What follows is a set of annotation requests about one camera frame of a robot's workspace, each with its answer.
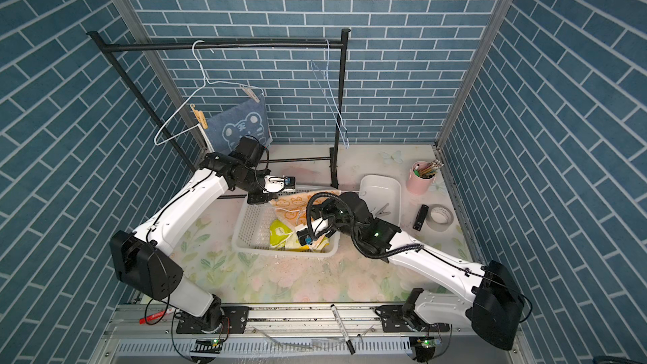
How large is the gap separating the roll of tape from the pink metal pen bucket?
0.28 ft

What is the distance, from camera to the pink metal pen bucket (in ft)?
3.17

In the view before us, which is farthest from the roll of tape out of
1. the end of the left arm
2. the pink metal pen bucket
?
A: the end of the left arm

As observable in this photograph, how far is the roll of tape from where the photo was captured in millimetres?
947
